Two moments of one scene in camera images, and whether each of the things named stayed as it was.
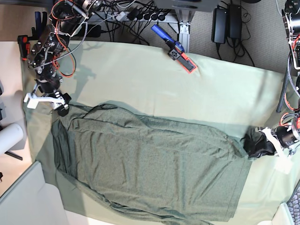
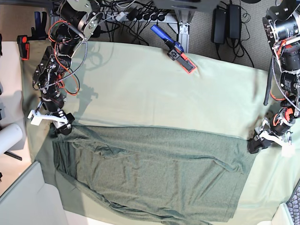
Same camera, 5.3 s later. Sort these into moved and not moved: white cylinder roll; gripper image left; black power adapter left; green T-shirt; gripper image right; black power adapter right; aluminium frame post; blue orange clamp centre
Moved: gripper image left; green T-shirt; gripper image right
Not moved: aluminium frame post; white cylinder roll; black power adapter right; black power adapter left; blue orange clamp centre
